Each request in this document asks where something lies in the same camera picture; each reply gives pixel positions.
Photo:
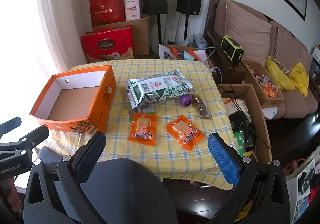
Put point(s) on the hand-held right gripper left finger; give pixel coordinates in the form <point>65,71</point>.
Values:
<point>90,154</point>

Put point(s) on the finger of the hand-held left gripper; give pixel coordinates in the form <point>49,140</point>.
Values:
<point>11,125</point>
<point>37,135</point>

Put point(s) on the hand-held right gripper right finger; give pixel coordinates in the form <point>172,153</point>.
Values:
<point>222,159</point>

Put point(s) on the orange snack packet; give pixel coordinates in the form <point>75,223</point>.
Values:
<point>142,129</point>
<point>185,132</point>

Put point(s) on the orange cardboard box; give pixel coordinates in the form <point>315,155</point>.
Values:
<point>102,104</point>

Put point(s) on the brown beef snack packet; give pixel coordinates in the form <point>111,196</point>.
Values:
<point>201,109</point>

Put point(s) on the green white seaweed packet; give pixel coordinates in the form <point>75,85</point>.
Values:
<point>160,84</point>
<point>146,99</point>

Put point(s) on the green plastic packet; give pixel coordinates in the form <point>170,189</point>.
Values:
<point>238,141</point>

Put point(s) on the tall open cardboard box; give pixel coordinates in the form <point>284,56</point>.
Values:
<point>260,124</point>

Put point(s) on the white plastic bag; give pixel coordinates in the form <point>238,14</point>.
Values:
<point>237,107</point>

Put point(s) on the yellow checked tablecloth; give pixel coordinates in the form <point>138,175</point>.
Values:
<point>160,159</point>

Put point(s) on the white paper card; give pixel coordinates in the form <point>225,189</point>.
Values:
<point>271,112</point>

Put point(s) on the cardboard box of snacks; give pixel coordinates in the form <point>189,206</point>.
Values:
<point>272,102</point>

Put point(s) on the white printed shopping bag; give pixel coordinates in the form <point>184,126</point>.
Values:
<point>302,184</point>

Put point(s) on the pile of small snack packets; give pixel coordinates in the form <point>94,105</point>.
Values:
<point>268,89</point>

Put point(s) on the brown sofa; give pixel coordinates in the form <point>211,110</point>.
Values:
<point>297,106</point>

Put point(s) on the yellow plastic bag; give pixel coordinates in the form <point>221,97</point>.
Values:
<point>277,74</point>
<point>300,76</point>

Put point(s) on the teal and orange tool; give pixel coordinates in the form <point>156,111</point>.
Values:
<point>187,56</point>

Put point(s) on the green portable power station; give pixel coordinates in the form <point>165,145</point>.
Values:
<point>231,47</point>

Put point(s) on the red gift box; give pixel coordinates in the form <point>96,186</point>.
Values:
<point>107,41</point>

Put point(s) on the orange plastic part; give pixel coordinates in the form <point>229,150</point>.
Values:
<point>173,52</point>

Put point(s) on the open box with white flap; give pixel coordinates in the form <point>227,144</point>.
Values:
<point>166,52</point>

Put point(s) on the grey blue carton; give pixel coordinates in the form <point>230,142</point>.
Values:
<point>200,40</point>

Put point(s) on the white sheer curtain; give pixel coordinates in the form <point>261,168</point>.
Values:
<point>62,14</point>

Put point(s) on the beige sofa cushion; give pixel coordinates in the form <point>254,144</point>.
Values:
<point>287,46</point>
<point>247,34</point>

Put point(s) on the brown cardboard box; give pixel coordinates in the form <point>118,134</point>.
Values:
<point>141,36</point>

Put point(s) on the white carton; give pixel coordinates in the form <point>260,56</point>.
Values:
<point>316,54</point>

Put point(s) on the red gift bag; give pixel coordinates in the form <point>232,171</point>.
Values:
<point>107,9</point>

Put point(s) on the white tissue pack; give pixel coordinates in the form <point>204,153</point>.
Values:
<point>132,9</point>

